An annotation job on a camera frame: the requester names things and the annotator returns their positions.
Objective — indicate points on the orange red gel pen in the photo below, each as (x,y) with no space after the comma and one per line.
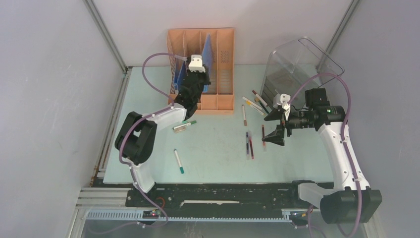
(263,135)

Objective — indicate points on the brown cap white marker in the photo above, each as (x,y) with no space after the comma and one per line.
(244,115)

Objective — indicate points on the blue folder bottom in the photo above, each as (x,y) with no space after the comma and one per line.
(207,56)

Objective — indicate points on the dark green cap marker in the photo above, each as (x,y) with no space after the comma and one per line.
(187,123)

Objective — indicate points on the purple gel pen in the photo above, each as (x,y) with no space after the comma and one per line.
(247,146)

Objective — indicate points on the dark red gel pen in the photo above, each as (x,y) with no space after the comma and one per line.
(250,144)

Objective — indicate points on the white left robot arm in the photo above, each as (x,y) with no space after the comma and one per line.
(135,141)

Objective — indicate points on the green cap white marker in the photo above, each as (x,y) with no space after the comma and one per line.
(179,161)

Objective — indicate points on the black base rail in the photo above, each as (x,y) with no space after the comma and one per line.
(221,201)

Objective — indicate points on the clear plastic drawer cabinet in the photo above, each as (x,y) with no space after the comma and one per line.
(292,64)

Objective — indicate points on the orange plastic file organizer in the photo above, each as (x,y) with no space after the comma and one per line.
(218,97)

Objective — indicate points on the dark red cap marker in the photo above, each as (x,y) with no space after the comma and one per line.
(260,98)

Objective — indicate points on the blue folder top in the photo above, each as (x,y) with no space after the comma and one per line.
(179,74)

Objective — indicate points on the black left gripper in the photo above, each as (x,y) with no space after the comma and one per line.
(204,75)

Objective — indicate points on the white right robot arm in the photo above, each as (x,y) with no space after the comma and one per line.
(351,198)

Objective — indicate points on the yellow cap white marker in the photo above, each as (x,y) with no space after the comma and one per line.
(255,108)

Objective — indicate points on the blue folder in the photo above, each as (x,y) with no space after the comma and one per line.
(179,74)
(207,56)

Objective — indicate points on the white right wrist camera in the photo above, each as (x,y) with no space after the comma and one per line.
(282,101)

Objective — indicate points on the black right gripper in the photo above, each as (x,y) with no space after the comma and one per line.
(276,137)

